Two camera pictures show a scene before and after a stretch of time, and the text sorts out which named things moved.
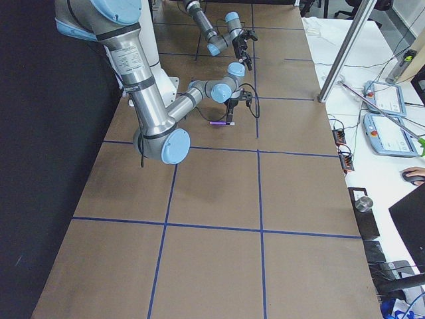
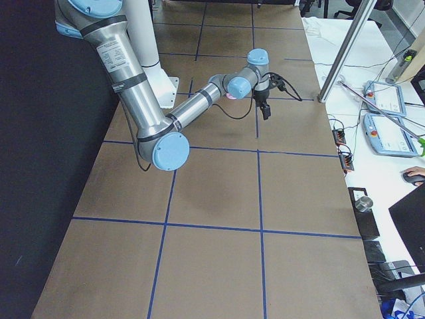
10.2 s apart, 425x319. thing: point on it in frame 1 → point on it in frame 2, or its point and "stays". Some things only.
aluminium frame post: [344, 56] stays
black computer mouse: [412, 179] stays
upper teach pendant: [386, 97] stays
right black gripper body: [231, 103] → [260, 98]
